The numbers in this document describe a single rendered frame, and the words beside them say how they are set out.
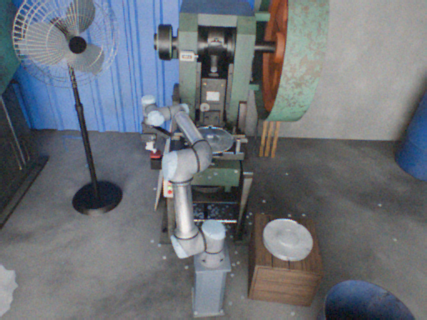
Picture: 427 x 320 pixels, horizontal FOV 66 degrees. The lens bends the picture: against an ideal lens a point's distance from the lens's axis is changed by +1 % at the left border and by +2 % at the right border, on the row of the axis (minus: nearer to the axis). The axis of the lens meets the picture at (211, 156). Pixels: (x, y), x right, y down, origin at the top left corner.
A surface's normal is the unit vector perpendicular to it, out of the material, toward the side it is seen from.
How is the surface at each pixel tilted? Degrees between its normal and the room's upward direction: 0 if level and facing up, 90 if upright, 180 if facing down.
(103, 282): 0
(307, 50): 74
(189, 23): 45
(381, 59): 90
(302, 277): 90
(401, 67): 90
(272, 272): 90
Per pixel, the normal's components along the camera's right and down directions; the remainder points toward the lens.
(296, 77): 0.03, 0.58
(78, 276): 0.06, -0.80
